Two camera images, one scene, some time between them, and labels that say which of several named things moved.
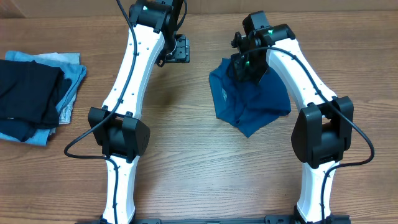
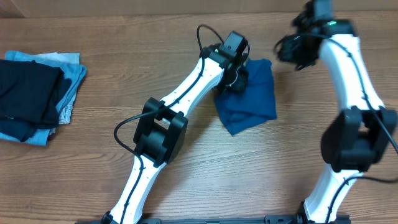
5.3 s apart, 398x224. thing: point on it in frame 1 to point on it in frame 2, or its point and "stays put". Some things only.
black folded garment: x=28 y=93 stays put
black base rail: x=280 y=219 stays put
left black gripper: x=183 y=55 to x=242 y=86
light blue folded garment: x=75 y=73 stays put
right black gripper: x=249 y=71 to x=289 y=50
